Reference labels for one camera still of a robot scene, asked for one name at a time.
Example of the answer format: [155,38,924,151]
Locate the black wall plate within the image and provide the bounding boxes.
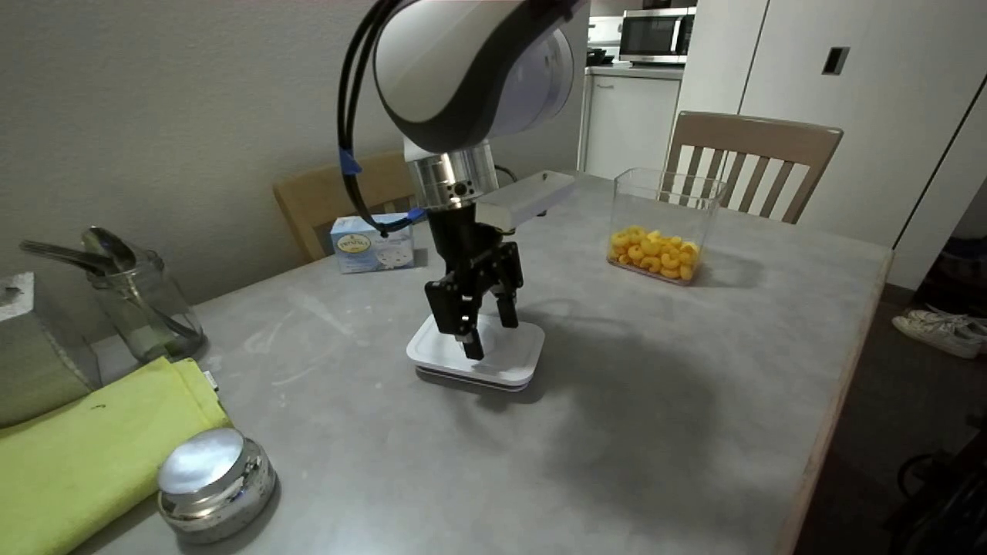
[820,43,854,78]

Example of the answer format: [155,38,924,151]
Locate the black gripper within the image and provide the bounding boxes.
[424,200,529,364]

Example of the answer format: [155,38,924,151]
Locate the white rectangular container lid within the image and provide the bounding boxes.
[405,311,548,395]

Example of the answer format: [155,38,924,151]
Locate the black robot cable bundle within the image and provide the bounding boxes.
[337,0,433,242]

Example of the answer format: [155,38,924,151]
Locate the wooden chair with white slats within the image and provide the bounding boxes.
[657,109,844,227]

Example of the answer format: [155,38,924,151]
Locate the clear plastic food container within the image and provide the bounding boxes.
[607,163,725,290]

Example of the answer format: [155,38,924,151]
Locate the metal tongs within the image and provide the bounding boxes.
[18,239,121,281]

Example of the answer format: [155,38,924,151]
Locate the green folded cloth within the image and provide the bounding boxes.
[0,355,232,555]

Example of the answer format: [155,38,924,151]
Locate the orange puffed snacks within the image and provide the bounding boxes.
[607,225,704,286]

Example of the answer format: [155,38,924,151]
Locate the metal spoon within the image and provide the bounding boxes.
[82,225,147,276]

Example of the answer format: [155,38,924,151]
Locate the white kitchen cabinet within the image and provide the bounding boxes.
[576,66,688,200]

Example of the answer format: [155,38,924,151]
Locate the plain wooden chair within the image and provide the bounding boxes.
[273,151,421,266]

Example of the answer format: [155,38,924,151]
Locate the clear plastic bin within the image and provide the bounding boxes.
[0,306,106,433]

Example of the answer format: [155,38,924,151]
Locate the white shoe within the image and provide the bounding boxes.
[889,308,987,361]
[919,306,987,340]

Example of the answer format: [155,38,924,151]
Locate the small blue cardboard box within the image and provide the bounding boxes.
[328,211,415,277]

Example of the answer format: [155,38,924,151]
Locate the silver microwave oven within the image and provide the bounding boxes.
[618,6,699,69]

